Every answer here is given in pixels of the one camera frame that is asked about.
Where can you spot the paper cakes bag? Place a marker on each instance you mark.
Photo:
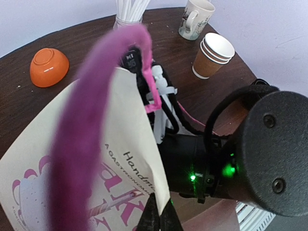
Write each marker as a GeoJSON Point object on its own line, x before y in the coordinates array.
{"type": "Point", "coordinates": [89, 161]}

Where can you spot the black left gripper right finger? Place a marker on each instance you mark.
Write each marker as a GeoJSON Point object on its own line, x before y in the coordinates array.
{"type": "Point", "coordinates": [169, 220]}

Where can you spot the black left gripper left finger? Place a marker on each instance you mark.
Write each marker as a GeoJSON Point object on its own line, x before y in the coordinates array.
{"type": "Point", "coordinates": [150, 220]}

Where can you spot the orange plastic bowl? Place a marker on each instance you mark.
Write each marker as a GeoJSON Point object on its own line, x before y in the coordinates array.
{"type": "Point", "coordinates": [48, 67]}

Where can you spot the white ceramic mug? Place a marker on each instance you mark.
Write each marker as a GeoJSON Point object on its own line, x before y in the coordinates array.
{"type": "Point", "coordinates": [195, 17]}

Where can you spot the stack of brown paper cups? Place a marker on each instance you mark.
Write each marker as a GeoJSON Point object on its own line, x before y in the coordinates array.
{"type": "Point", "coordinates": [214, 52]}

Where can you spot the white stirrers in holder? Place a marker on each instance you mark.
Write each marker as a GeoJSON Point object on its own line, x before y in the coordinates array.
{"type": "Point", "coordinates": [129, 12]}

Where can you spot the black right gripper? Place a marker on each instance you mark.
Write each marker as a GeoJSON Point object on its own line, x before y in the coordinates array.
{"type": "Point", "coordinates": [191, 170]}

